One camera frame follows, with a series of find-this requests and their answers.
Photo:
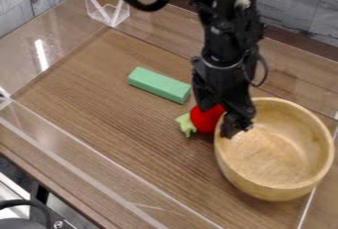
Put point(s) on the light wooden bowl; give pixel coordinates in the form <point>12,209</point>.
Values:
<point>278,160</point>

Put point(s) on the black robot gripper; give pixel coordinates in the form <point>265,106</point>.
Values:
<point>223,84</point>

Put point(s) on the clear acrylic enclosure wall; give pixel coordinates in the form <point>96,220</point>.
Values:
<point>100,141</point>

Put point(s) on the green rectangular foam block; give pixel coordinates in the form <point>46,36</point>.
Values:
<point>159,84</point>

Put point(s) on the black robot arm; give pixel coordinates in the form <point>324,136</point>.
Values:
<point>233,27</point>

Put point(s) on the red plush strawberry fruit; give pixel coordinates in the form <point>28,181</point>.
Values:
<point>199,120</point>

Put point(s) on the clear acrylic corner bracket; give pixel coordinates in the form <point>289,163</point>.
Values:
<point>111,15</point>

